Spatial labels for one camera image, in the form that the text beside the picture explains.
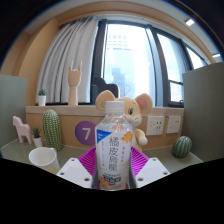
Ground white wall socket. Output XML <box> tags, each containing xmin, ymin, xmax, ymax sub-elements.
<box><xmin>166</xmin><ymin>115</ymin><xmax>183</xmax><ymax>135</ymax></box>
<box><xmin>145</xmin><ymin>115</ymin><xmax>166</xmax><ymax>136</ymax></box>

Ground clear labelled drink bottle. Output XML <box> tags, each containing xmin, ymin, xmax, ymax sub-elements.
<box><xmin>94</xmin><ymin>100</ymin><xmax>134</xmax><ymax>192</ymax></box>

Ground pink wooden horse figure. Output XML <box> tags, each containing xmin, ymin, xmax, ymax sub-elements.
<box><xmin>12</xmin><ymin>115</ymin><xmax>34</xmax><ymax>145</ymax></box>

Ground wooden hand model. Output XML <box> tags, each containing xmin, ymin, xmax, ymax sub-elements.
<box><xmin>67</xmin><ymin>60</ymin><xmax>83</xmax><ymax>107</ymax></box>

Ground small plant in white pot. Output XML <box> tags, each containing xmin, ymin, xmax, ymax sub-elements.
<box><xmin>31</xmin><ymin>126</ymin><xmax>44</xmax><ymax>149</ymax></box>
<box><xmin>37</xmin><ymin>88</ymin><xmax>48</xmax><ymax>107</ymax></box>

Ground grey-white curtain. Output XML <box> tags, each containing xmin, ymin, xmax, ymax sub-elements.
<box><xmin>35</xmin><ymin>16</ymin><xmax>99</xmax><ymax>105</ymax></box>

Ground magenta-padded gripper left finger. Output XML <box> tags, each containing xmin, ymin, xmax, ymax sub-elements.
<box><xmin>55</xmin><ymin>146</ymin><xmax>98</xmax><ymax>189</ymax></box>

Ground cream plastic cup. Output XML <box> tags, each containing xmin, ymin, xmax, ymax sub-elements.
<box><xmin>28</xmin><ymin>146</ymin><xmax>62</xmax><ymax>175</ymax></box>

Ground wooden desk back ledge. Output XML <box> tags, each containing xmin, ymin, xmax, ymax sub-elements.
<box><xmin>25</xmin><ymin>104</ymin><xmax>185</xmax><ymax>150</ymax></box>

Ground round green cactus ornament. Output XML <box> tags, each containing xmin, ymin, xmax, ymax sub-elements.
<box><xmin>171</xmin><ymin>135</ymin><xmax>193</xmax><ymax>159</ymax></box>

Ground tall green cactus ornament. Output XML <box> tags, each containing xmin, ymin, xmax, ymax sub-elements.
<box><xmin>41</xmin><ymin>109</ymin><xmax>64</xmax><ymax>152</ymax></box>

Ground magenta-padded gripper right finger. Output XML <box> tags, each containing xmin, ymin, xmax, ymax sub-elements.
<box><xmin>129</xmin><ymin>146</ymin><xmax>171</xmax><ymax>189</ymax></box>

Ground grey-green desk partition panel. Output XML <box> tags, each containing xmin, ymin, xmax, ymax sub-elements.
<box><xmin>0</xmin><ymin>73</ymin><xmax>29</xmax><ymax>149</ymax></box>
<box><xmin>182</xmin><ymin>62</ymin><xmax>224</xmax><ymax>163</ymax></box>

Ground round purple number sign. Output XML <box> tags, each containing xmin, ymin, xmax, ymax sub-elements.
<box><xmin>74</xmin><ymin>120</ymin><xmax>97</xmax><ymax>147</ymax></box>

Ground dark-framed window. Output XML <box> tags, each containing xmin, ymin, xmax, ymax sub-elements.
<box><xmin>90</xmin><ymin>19</ymin><xmax>209</xmax><ymax>108</ymax></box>

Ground beige plush mouse toy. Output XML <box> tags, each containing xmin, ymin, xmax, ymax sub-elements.
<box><xmin>95</xmin><ymin>89</ymin><xmax>154</xmax><ymax>153</ymax></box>

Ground black horse figure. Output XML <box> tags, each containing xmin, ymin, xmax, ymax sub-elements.
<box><xmin>92</xmin><ymin>76</ymin><xmax>120</xmax><ymax>99</ymax></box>

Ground ceiling lights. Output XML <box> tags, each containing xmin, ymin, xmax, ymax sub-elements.
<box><xmin>184</xmin><ymin>18</ymin><xmax>222</xmax><ymax>59</ymax></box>

